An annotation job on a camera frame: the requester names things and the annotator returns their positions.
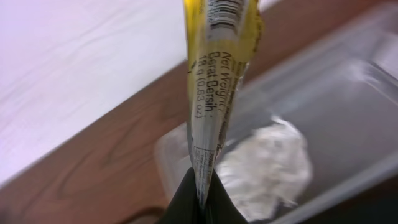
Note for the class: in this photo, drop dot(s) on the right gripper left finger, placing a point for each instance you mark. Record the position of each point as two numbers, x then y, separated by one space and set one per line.
184 206

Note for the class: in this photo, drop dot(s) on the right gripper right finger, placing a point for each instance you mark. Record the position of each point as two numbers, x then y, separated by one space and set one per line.
219 207

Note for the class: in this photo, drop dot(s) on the white napkin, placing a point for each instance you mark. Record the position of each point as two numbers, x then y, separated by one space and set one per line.
269 168

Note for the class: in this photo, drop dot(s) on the yellow snack wrapper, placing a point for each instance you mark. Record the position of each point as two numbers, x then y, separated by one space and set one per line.
222 37

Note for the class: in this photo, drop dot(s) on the clear plastic bin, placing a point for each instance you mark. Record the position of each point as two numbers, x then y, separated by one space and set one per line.
343 101

